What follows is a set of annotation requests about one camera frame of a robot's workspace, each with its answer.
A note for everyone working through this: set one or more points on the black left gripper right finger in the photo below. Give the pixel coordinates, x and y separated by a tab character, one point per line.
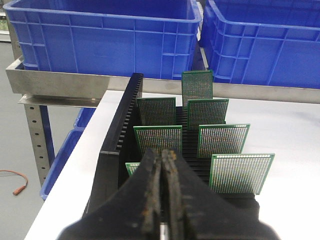
198	213

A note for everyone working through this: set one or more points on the green perforated circuit board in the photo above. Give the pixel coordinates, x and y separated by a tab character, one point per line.
221	139
239	173
196	84
131	167
158	137
206	112
157	111

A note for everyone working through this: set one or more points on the blue crate lower shelf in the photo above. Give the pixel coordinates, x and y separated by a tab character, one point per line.
82	120

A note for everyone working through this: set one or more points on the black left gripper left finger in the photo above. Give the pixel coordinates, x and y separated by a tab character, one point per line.
132	213

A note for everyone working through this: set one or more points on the blue plastic crate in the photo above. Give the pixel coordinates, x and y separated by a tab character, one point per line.
107	37
263	42

